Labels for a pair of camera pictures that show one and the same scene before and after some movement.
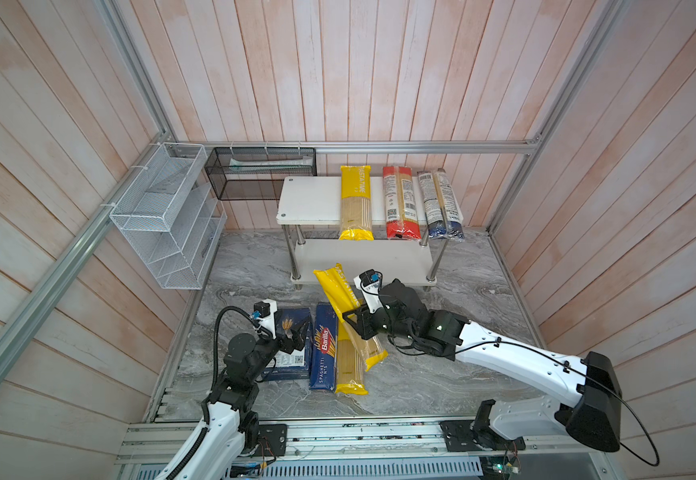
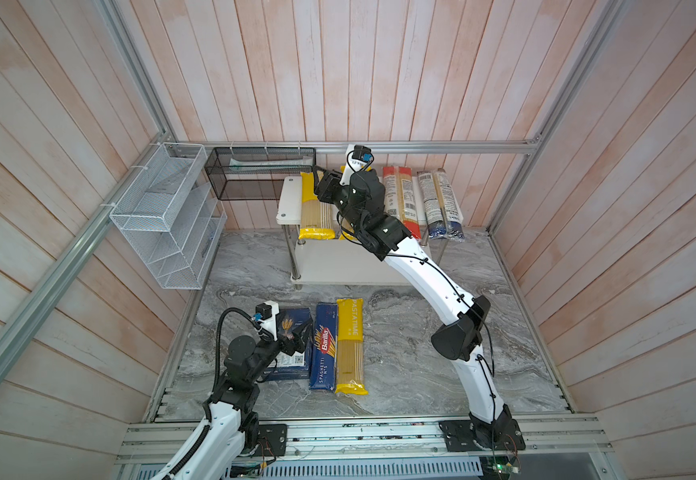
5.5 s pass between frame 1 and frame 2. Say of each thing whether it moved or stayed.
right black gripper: moved
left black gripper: stayed
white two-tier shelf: stayed
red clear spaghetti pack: stayed
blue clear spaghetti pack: stayed
